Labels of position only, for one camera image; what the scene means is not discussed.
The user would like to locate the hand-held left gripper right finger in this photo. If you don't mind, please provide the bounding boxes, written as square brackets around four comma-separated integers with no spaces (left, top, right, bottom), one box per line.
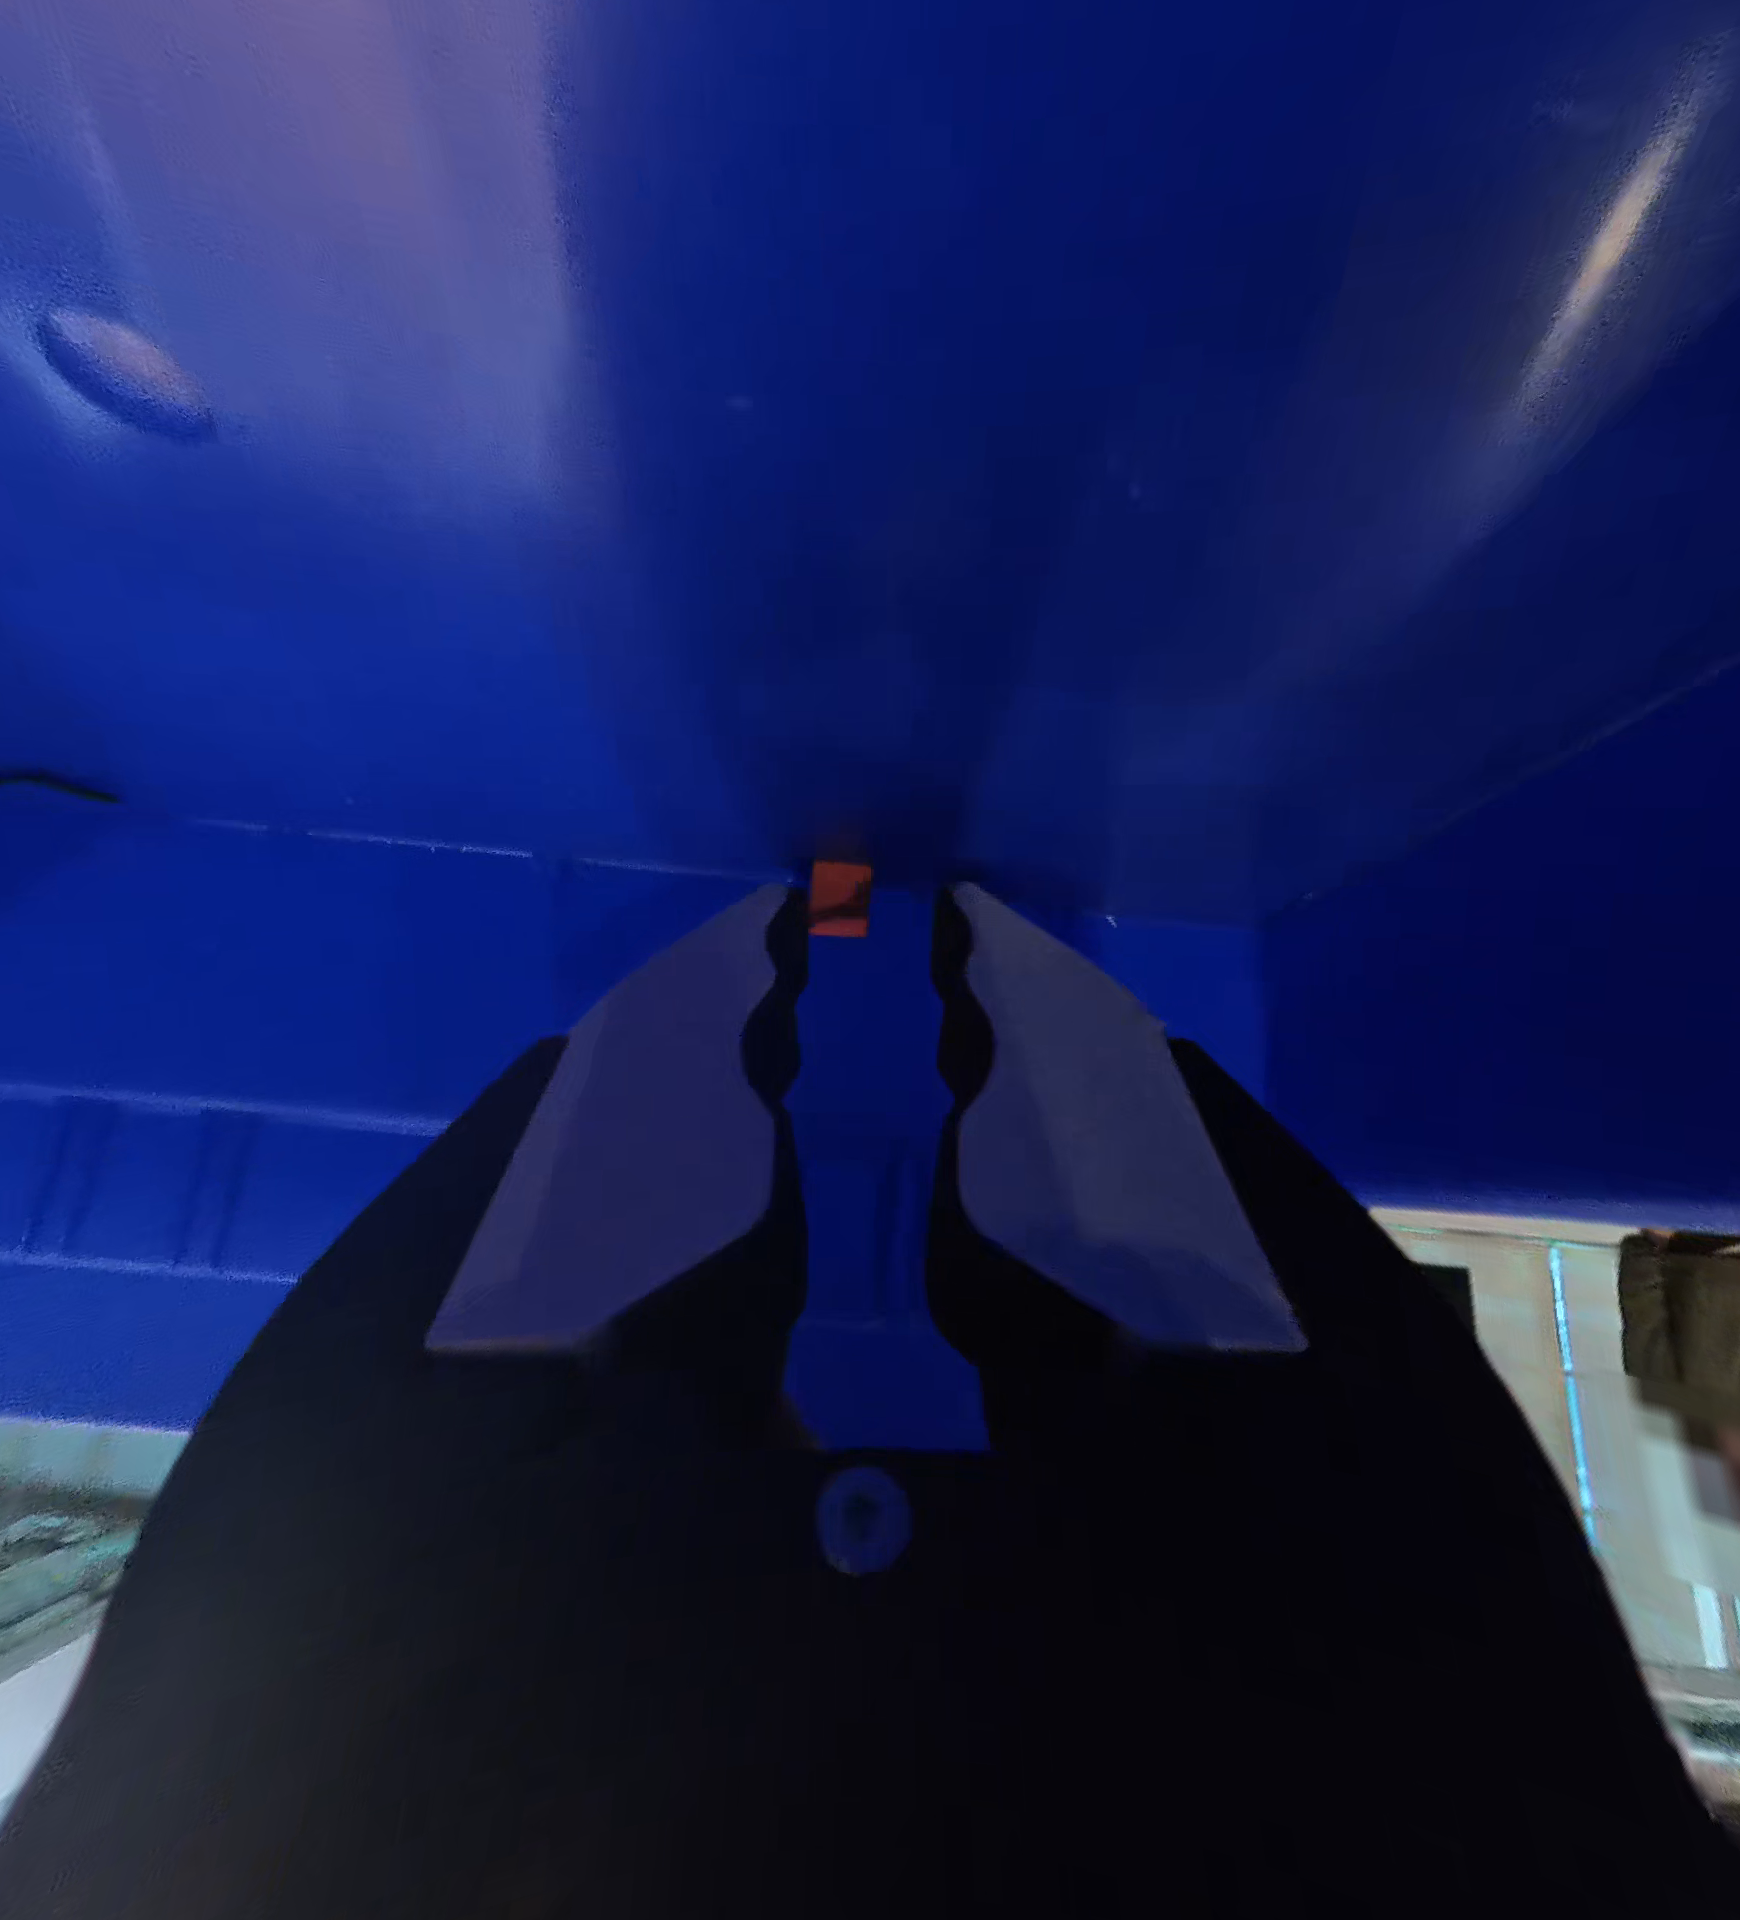
[929,882,1310,1352]

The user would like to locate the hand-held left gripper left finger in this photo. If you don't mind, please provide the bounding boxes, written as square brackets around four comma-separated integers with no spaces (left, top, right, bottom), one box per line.
[426,882,812,1352]

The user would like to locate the blue plastic bin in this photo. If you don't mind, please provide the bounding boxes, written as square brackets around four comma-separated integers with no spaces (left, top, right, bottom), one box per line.
[0,0,1740,1455]

